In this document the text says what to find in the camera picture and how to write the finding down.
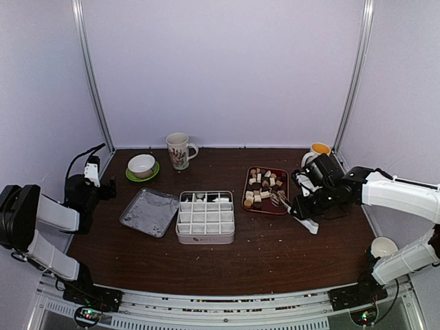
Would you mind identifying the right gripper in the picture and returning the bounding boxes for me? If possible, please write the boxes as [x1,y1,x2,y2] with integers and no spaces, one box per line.
[291,185,337,221]

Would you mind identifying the white handled tongs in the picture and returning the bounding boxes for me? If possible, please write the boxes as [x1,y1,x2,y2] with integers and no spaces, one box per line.
[270,191,319,234]

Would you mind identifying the bunny tin lid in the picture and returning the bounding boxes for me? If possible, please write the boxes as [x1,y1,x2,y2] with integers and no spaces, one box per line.
[120,188,179,238]

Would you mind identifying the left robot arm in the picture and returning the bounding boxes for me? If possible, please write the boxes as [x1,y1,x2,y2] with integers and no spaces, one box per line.
[1,155,116,305]

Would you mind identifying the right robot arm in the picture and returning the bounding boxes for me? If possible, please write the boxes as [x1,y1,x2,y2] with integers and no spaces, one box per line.
[287,154,439,304]

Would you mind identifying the red chocolate tray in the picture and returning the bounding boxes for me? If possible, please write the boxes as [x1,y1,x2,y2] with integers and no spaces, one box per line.
[241,166,289,215]

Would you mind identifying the yellow inside floral mug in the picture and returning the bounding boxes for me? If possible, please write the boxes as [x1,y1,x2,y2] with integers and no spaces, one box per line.
[300,142,331,168]

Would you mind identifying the green saucer plate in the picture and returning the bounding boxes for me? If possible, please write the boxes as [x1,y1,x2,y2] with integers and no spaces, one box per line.
[125,161,160,182]

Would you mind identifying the white ceramic bowl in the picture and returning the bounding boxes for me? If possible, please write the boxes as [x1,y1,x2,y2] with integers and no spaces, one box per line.
[128,154,156,179]

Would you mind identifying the white cup near base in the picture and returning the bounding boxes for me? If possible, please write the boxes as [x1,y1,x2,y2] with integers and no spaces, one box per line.
[368,236,399,259]

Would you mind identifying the seashell coral mug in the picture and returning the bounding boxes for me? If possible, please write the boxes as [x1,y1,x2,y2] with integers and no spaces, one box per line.
[166,133,199,171]

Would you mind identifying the tin box with dividers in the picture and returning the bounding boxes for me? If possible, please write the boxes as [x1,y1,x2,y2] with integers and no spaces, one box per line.
[175,190,235,245]

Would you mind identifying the front aluminium rail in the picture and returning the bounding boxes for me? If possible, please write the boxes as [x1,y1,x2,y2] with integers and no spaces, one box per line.
[27,267,427,330]

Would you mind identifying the right aluminium frame post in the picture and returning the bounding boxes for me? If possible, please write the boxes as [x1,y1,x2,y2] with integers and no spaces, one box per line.
[333,0,375,155]

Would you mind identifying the aluminium frame post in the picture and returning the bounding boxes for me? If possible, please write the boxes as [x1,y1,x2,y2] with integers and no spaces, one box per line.
[333,0,375,155]
[71,0,116,154]

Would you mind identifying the left aluminium frame post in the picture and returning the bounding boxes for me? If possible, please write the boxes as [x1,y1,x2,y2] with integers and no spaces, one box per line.
[71,0,116,154]

